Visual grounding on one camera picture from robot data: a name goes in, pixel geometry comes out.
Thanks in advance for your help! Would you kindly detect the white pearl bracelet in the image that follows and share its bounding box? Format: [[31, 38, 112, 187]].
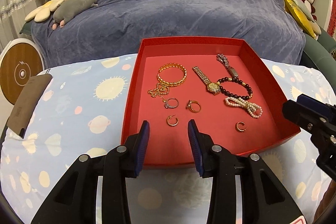
[[224, 96, 263, 119]]

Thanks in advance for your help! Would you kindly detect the black bead bracelet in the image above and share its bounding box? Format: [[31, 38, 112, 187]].
[[216, 77, 253, 101]]

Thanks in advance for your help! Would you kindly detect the gold hoop earring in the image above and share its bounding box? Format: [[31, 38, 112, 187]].
[[235, 122, 247, 132], [166, 115, 179, 127]]

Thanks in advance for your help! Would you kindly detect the gold wristwatch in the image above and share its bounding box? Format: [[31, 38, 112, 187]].
[[193, 66, 221, 96]]

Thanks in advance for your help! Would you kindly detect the silver wristwatch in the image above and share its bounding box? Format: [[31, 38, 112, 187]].
[[217, 54, 239, 79]]

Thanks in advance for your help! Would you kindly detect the gold ring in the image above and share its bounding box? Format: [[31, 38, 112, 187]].
[[185, 99, 202, 114]]

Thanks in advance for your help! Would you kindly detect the silver stone ring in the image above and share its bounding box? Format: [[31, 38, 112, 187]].
[[163, 97, 180, 110]]

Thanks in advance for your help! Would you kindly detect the thin gold chain bracelet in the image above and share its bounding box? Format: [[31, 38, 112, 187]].
[[147, 80, 172, 101]]

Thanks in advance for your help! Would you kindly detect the gold chain bangle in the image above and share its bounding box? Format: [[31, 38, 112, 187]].
[[157, 63, 187, 87]]

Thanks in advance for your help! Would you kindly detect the red jewelry box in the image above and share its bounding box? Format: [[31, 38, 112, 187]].
[[121, 36, 300, 168]]

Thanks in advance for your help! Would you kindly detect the person right hand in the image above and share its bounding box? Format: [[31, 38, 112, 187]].
[[314, 180, 335, 221]]

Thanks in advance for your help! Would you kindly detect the green sofa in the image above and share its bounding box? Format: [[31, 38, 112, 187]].
[[269, 0, 336, 77]]

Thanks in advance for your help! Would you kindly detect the yellow satin pillow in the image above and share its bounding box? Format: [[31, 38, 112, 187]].
[[284, 0, 316, 39]]

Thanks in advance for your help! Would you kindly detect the blue planet print cloth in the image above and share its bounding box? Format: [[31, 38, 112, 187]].
[[1, 54, 331, 223]]

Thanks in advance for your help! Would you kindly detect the grey patterned pillow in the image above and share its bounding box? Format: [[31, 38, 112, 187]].
[[292, 0, 314, 21]]

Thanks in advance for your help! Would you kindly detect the brown felt pouch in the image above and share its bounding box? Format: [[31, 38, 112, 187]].
[[6, 73, 52, 138]]

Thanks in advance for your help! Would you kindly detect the white round wooden device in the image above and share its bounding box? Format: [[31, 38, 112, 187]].
[[1, 38, 45, 105]]

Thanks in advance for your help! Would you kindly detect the cream flower cushion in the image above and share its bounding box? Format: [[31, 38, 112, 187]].
[[25, 0, 66, 23]]

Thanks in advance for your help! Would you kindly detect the grey plush toy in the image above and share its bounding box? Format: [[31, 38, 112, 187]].
[[52, 0, 98, 31]]

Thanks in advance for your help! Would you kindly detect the blue-grey sofa blanket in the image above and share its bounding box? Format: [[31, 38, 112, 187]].
[[31, 0, 306, 67]]

